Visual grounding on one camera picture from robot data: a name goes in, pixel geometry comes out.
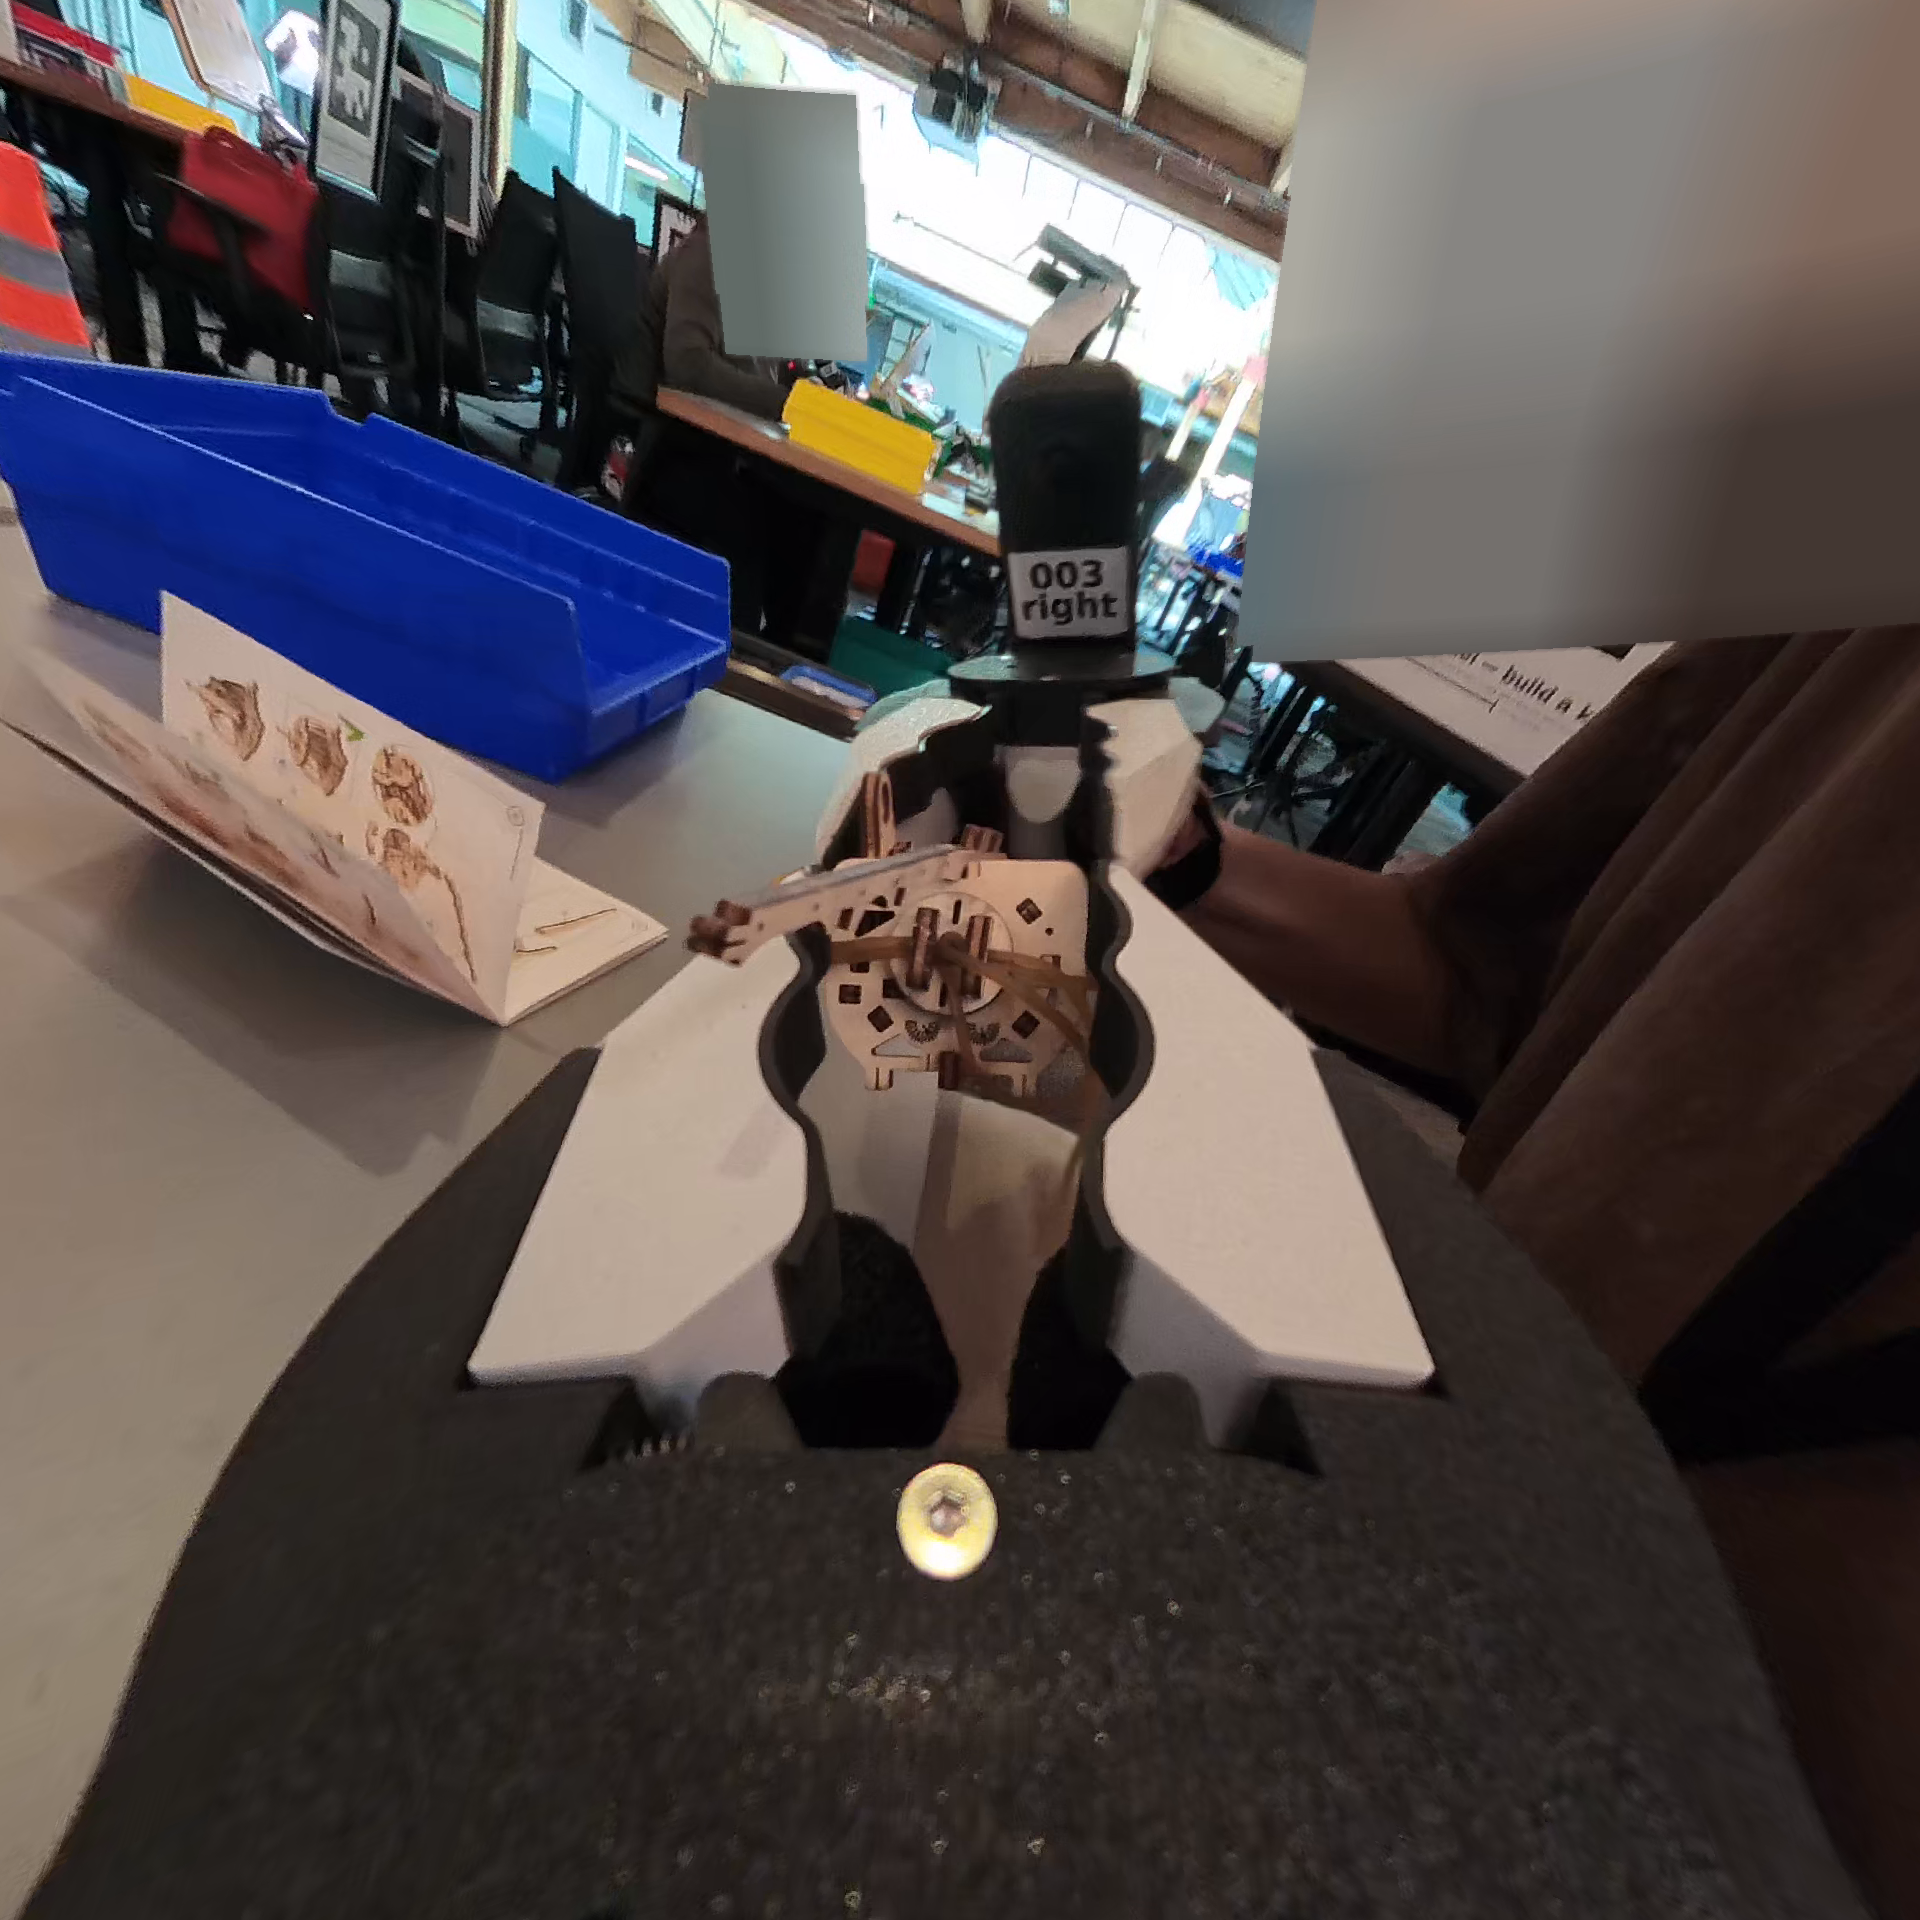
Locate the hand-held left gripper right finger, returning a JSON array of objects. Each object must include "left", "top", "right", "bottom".
[{"left": 1071, "top": 871, "right": 1437, "bottom": 1443}]

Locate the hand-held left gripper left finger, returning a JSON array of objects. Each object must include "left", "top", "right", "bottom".
[{"left": 468, "top": 937, "right": 845, "bottom": 1420}]

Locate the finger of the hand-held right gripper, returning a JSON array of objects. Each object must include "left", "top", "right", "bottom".
[
  {"left": 816, "top": 696, "right": 1000, "bottom": 873},
  {"left": 1081, "top": 693, "right": 1206, "bottom": 889}
]

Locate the wooden model assembly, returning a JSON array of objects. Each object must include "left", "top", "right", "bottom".
[{"left": 816, "top": 772, "right": 1089, "bottom": 1098}]

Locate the wooden strip part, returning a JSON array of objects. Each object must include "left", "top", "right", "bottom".
[{"left": 686, "top": 846, "right": 1003, "bottom": 961}]

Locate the person's right forearm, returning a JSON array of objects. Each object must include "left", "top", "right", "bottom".
[{"left": 1199, "top": 823, "right": 1502, "bottom": 1113}]

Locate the green plastic crate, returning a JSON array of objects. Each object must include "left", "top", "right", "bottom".
[{"left": 828, "top": 618, "right": 961, "bottom": 696}]

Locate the yellow plastic bin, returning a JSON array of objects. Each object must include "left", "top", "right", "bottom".
[{"left": 782, "top": 378, "right": 943, "bottom": 499}]

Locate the wooden background table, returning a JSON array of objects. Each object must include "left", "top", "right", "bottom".
[{"left": 653, "top": 387, "right": 1003, "bottom": 561}]

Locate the black framed marker sign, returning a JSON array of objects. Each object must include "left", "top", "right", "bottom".
[
  {"left": 309, "top": 0, "right": 399, "bottom": 201},
  {"left": 1350, "top": 643, "right": 1673, "bottom": 782}
]

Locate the black chair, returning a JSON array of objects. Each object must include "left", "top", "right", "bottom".
[
  {"left": 475, "top": 168, "right": 563, "bottom": 452},
  {"left": 551, "top": 168, "right": 658, "bottom": 482}
]

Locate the person's brown clothing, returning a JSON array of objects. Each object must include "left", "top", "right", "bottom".
[{"left": 1409, "top": 626, "right": 1920, "bottom": 1390}]

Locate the folded instruction booklet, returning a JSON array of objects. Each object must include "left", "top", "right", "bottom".
[{"left": 5, "top": 593, "right": 669, "bottom": 1031}]

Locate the blue plastic bin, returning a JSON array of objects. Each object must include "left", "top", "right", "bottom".
[{"left": 0, "top": 353, "right": 733, "bottom": 787}]

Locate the red chair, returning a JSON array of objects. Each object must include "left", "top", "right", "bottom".
[{"left": 161, "top": 127, "right": 324, "bottom": 318}]

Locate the orange traffic cone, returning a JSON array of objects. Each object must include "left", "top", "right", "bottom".
[{"left": 0, "top": 142, "right": 96, "bottom": 363}]

